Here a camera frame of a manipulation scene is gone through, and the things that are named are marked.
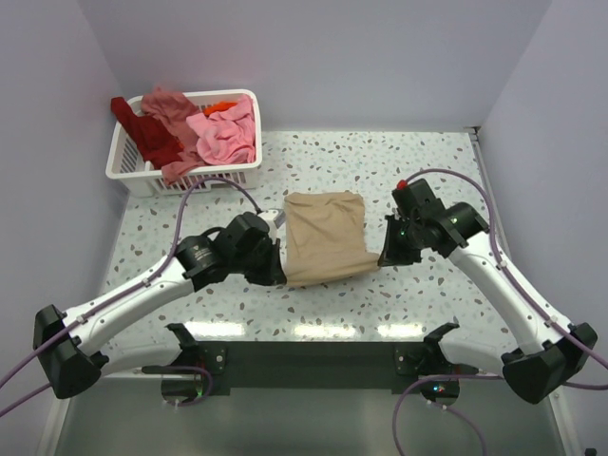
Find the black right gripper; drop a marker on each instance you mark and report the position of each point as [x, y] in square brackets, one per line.
[392, 255]

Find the white plastic laundry basket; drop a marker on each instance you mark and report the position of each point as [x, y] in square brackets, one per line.
[125, 163]

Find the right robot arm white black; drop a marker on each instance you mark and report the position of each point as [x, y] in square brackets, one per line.
[550, 349]

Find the pink t shirt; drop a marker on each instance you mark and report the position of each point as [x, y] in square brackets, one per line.
[227, 137]

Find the orange t shirt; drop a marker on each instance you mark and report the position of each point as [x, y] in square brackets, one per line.
[218, 107]

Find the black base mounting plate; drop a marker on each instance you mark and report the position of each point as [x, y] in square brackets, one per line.
[218, 368]

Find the beige t shirt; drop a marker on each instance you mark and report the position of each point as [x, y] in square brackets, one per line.
[325, 238]

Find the aluminium frame rail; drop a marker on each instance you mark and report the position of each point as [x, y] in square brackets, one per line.
[473, 134]

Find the dark red t shirt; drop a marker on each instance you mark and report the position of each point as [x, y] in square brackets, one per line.
[155, 143]

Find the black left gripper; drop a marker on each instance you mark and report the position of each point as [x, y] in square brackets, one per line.
[274, 274]

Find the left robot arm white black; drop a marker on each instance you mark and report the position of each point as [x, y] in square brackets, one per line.
[71, 345]

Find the dusty rose t shirt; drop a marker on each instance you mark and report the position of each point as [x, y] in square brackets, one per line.
[172, 108]

